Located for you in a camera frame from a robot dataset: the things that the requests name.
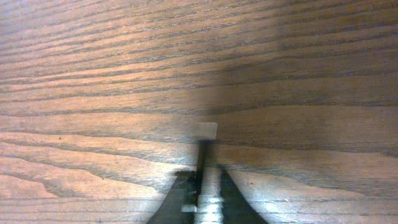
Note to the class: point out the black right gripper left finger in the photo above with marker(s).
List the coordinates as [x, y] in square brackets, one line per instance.
[180, 204]

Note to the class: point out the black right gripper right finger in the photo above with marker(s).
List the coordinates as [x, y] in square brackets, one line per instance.
[235, 208]

